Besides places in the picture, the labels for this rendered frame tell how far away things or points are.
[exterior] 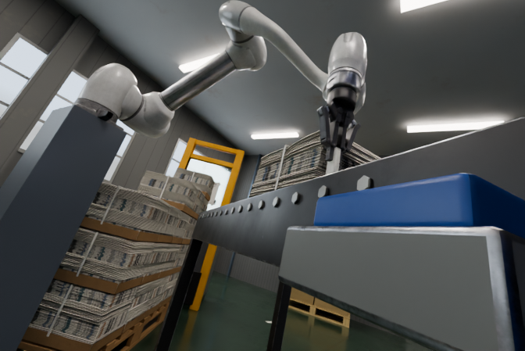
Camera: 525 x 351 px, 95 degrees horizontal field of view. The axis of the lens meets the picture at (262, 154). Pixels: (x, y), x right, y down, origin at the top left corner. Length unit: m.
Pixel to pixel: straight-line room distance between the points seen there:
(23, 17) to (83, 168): 3.99
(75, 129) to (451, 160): 1.02
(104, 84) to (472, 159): 1.12
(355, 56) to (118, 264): 1.28
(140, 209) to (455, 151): 1.30
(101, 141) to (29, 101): 3.41
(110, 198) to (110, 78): 0.60
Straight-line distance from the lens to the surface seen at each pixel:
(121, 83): 1.17
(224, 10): 1.14
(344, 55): 0.74
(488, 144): 0.21
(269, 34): 0.97
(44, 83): 4.54
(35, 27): 4.91
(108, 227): 1.42
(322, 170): 0.62
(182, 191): 1.92
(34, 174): 1.02
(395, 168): 0.24
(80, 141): 1.05
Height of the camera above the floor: 0.69
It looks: 22 degrees up
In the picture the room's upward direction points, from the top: 15 degrees clockwise
